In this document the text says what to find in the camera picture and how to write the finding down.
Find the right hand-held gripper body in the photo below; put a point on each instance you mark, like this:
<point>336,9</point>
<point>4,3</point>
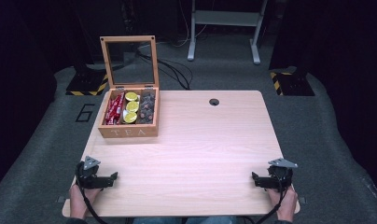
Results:
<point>280,174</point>

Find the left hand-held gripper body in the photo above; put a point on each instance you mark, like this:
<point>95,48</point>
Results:
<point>89,172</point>

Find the person's left hand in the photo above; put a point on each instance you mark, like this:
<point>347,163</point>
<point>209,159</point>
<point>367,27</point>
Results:
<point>82,199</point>

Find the person's right hand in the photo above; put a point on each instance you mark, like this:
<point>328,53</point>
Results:
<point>284,202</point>

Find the wooden box with glass lid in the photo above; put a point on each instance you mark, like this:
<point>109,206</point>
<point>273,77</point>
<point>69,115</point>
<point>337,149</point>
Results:
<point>127,132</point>

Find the bundle of red stick packets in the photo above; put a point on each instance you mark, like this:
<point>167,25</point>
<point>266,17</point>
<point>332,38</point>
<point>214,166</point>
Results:
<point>114,109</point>

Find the pile of dark sachets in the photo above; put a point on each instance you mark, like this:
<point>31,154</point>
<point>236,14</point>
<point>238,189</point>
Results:
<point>146,107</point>

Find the black table grommet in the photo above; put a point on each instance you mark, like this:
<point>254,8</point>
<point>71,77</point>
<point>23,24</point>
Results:
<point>214,101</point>

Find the black stand with striped base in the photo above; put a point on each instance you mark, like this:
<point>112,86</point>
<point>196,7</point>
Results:
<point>87,82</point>
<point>294,84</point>

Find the white metal stand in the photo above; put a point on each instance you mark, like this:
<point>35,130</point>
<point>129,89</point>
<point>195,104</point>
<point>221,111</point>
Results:
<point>226,18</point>

